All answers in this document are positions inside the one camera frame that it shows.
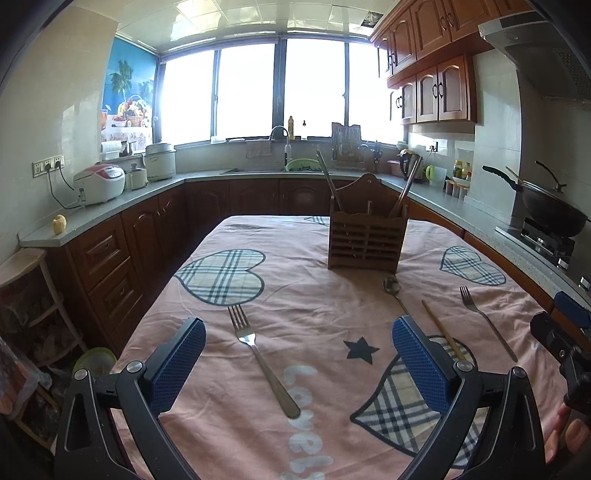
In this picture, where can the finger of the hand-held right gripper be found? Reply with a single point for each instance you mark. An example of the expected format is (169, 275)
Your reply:
(572, 305)

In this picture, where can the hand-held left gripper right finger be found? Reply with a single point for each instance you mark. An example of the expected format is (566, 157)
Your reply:
(420, 364)

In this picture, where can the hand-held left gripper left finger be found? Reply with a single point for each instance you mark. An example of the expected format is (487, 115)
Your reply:
(178, 364)

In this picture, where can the wooden chopstick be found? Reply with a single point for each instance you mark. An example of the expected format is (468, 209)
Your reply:
(438, 325)
(412, 182)

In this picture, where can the metal fork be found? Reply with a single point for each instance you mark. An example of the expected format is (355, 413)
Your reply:
(485, 321)
(268, 374)

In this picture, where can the metal spoon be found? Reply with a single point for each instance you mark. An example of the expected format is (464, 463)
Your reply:
(390, 285)

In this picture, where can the wooden utensil holder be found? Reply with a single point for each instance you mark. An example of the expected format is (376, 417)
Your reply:
(364, 244)

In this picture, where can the person's right hand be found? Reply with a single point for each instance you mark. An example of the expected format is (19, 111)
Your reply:
(570, 434)

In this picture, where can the gas stove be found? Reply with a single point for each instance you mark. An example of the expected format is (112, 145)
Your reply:
(545, 244)

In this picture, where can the green plastic bowl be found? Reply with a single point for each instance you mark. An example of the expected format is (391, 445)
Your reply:
(94, 360)

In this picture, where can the black wok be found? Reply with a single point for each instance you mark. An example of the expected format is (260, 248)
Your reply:
(549, 207)

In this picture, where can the pink heart-print tablecloth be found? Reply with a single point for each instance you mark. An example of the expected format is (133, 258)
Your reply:
(314, 295)

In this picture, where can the wooden lower cabinets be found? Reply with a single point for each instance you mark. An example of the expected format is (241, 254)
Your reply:
(152, 240)

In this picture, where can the wooden cabinets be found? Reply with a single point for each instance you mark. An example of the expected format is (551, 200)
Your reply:
(152, 240)
(434, 55)

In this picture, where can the row of spice jars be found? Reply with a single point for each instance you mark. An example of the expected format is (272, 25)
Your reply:
(456, 189)

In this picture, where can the seasoning bottles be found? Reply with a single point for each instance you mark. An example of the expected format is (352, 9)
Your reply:
(461, 170)

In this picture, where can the wooden corner shelf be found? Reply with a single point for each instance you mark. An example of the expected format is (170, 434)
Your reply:
(27, 267)

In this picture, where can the yellow duck toy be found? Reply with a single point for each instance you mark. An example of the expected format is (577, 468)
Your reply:
(59, 225)

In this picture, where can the white container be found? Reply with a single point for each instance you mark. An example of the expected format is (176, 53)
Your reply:
(441, 176)

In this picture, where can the small white pot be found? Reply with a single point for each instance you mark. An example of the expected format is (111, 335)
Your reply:
(136, 179)

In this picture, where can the white and red rice cooker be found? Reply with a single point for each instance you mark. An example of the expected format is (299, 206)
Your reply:
(99, 184)

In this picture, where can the electric kettle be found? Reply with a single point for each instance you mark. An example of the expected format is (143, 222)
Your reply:
(408, 164)

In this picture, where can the large white cooker pot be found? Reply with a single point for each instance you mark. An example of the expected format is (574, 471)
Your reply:
(160, 162)

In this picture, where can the green colander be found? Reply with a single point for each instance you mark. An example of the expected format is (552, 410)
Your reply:
(302, 165)

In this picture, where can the dish rack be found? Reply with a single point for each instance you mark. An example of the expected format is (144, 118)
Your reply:
(348, 143)

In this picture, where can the chrome kitchen faucet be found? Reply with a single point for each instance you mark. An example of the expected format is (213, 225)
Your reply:
(287, 147)

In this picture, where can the steel range hood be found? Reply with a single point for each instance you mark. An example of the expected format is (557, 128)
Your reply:
(545, 50)

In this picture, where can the yellow bottle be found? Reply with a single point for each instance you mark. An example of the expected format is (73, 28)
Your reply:
(291, 127)

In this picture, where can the kitchen window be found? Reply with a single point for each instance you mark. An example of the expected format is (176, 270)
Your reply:
(249, 92)

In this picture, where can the wooden upper cabinets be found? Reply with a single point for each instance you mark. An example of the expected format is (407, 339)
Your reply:
(434, 55)

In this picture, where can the wall socket strip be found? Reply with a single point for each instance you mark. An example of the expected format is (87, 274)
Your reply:
(47, 165)

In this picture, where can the palm tree wall poster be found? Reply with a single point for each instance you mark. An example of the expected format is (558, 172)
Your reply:
(127, 78)

